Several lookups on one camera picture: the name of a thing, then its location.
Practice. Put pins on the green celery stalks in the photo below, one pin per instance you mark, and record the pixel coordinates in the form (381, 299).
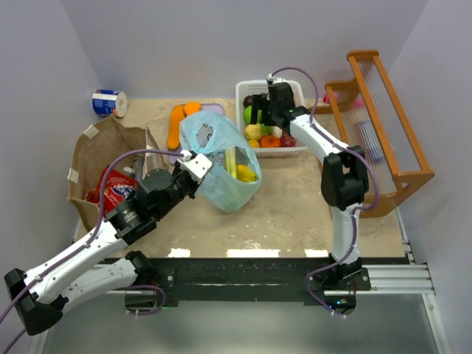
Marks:
(230, 161)

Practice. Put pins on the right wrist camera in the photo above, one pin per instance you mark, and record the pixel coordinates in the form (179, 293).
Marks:
(273, 79)

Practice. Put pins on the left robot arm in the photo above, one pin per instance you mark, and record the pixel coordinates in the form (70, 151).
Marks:
(38, 294)

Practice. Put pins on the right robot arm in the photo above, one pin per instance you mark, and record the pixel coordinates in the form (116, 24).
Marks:
(344, 181)

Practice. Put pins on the blue plastic bag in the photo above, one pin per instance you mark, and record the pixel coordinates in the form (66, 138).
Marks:
(212, 134)

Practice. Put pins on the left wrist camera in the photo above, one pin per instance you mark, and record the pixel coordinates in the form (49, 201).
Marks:
(197, 165)

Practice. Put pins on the white plastic basket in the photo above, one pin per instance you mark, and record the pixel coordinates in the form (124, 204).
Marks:
(250, 87)

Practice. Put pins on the wooden rack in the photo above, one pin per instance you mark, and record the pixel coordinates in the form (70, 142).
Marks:
(366, 111)

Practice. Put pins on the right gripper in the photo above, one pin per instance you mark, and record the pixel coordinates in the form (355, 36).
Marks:
(265, 103)

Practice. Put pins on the small orange fruit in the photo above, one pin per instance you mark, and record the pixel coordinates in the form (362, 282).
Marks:
(253, 143)

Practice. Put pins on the toilet paper roll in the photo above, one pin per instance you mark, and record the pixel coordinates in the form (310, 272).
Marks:
(109, 102)

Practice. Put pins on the small orange pumpkin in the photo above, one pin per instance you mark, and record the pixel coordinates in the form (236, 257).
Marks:
(270, 141)

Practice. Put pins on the dark mangosteen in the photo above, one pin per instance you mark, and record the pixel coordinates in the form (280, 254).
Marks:
(248, 101)

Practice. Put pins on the orange sweet potato right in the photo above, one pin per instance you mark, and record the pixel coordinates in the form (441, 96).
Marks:
(191, 108)

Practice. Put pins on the clear water bottle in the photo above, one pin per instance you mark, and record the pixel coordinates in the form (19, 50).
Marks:
(128, 171)

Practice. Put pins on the red bull can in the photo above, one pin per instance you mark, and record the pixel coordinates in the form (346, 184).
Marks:
(137, 165)

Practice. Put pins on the lavender cutting board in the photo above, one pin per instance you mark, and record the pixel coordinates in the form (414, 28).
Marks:
(213, 107)

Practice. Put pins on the brown paper grocery bag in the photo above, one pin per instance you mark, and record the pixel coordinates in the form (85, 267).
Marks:
(96, 148)

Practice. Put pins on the yellow lemon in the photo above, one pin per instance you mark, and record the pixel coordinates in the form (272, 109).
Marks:
(253, 132)

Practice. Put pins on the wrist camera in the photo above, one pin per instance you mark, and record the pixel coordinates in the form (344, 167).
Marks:
(273, 79)
(197, 165)

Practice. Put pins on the red snack packet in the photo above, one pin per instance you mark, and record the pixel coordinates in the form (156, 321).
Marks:
(117, 188)

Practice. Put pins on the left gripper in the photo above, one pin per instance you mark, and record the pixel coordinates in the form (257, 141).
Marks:
(188, 178)

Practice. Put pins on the black base frame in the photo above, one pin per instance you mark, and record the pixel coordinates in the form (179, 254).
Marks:
(273, 279)

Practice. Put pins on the orange sweet potato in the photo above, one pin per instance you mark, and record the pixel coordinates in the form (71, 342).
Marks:
(191, 108)
(176, 116)

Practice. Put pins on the orange sweet potato left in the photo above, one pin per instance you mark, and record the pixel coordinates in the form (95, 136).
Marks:
(176, 116)

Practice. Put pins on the purple grape bunch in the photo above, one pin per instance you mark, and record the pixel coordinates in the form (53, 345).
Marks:
(287, 141)

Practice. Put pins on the white mushroom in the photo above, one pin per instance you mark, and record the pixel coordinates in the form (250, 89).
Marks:
(276, 131)

